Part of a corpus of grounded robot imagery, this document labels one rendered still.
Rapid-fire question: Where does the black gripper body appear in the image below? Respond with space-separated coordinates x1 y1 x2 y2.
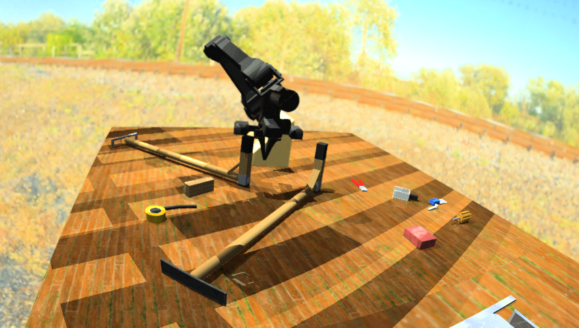
234 104 303 140

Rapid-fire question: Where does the yellow ring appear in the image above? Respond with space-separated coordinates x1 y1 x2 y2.
145 206 166 223

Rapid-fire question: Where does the pink cube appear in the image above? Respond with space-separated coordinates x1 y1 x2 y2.
403 225 437 249

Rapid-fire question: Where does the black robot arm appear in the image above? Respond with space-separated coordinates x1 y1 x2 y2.
203 34 300 138

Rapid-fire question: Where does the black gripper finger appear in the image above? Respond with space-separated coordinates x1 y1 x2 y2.
254 134 265 160
264 137 281 160

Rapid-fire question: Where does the blue-handled scraper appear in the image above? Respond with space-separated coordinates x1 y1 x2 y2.
429 199 448 205

